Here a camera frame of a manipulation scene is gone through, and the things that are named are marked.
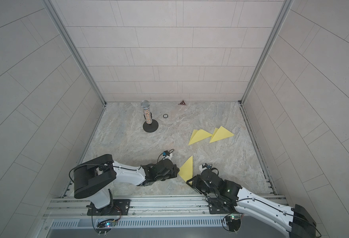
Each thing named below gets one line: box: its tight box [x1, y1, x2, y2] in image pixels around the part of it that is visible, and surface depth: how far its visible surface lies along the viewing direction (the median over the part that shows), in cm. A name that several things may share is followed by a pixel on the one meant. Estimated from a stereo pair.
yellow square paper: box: [188, 128, 213, 146], surface depth 96 cm
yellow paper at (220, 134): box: [209, 125, 235, 144], surface depth 97 cm
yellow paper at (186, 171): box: [177, 155, 194, 185], surface depth 84 cm
